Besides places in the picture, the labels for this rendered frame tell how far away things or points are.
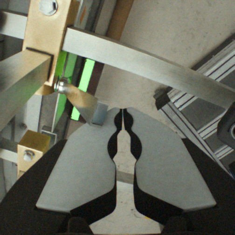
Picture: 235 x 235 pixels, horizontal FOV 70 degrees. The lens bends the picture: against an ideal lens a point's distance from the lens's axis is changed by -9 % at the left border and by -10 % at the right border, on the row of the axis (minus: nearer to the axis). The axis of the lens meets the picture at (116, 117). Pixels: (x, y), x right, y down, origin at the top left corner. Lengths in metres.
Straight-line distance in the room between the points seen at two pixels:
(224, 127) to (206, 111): 0.93
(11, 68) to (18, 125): 0.49
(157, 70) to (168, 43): 0.90
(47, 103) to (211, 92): 0.37
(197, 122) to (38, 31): 1.03
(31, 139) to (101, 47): 0.22
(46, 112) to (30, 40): 0.27
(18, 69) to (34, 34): 0.07
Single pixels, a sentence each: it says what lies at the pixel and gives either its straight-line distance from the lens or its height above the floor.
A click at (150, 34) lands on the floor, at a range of 1.12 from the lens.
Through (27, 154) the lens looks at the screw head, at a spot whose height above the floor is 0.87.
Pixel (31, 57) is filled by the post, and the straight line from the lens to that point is 0.23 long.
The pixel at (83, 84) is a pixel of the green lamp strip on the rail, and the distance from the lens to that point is 0.43.
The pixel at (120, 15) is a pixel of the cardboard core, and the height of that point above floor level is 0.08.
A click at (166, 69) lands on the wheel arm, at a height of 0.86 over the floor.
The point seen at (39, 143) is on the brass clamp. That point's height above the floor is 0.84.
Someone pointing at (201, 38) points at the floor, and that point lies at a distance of 1.21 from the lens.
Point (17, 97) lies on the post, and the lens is 0.18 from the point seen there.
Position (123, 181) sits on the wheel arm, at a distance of 0.40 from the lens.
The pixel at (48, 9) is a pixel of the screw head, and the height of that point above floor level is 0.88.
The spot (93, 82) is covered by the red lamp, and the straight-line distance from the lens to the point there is 0.43.
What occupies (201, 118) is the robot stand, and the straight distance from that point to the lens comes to 1.15.
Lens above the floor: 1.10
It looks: 59 degrees down
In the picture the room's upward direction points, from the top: 179 degrees counter-clockwise
